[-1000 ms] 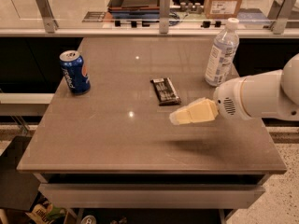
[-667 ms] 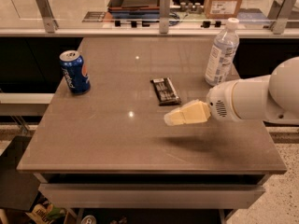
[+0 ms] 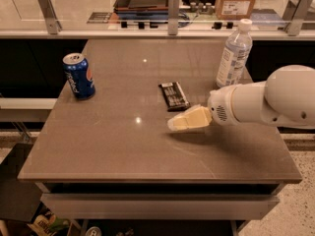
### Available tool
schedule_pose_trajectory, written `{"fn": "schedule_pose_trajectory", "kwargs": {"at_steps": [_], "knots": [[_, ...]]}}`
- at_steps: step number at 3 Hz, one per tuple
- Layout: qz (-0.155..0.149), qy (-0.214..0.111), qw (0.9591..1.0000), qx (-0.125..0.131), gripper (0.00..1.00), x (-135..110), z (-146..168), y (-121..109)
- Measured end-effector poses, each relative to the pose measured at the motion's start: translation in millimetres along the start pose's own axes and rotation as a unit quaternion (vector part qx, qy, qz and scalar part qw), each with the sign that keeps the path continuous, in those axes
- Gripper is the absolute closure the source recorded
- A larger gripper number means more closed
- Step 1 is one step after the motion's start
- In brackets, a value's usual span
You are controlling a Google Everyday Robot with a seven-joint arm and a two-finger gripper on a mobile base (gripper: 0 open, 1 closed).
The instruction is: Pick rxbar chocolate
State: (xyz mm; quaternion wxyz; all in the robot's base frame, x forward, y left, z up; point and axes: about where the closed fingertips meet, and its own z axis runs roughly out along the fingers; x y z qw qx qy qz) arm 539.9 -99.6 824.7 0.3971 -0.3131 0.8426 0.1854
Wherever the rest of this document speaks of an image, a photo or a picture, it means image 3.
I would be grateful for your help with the right metal rail bracket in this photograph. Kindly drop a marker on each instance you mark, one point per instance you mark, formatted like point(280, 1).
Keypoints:
point(296, 22)

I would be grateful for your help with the grey table drawer front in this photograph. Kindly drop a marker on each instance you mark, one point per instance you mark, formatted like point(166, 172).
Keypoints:
point(160, 206)

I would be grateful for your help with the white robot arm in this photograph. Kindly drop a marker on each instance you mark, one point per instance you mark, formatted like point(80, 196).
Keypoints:
point(285, 99)

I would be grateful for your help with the black rxbar chocolate bar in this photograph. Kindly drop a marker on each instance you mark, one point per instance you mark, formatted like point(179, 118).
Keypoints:
point(174, 96)

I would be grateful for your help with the left metal rail bracket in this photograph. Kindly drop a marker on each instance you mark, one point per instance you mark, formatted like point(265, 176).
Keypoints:
point(52, 24)

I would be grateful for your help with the middle metal rail bracket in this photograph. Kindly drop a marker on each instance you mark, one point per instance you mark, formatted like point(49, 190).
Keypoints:
point(173, 11)

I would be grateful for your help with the can under table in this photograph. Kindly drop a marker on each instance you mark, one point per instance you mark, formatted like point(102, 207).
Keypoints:
point(93, 231)

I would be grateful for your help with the clear plastic water bottle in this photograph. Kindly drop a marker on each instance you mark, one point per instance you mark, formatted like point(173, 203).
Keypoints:
point(235, 54)

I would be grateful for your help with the cardboard box with label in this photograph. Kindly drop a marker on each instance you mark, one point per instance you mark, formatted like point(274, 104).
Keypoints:
point(234, 9)

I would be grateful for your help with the snack bag under table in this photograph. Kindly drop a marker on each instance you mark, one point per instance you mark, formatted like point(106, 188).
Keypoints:
point(48, 224)

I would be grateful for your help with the metal rail bracket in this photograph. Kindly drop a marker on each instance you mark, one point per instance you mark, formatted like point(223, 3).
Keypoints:
point(52, 24)
point(296, 22)
point(173, 11)

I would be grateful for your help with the blue pepsi can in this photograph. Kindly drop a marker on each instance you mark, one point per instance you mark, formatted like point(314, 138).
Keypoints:
point(79, 75)

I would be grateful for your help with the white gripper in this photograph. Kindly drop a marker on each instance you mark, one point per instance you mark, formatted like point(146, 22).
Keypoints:
point(220, 106)

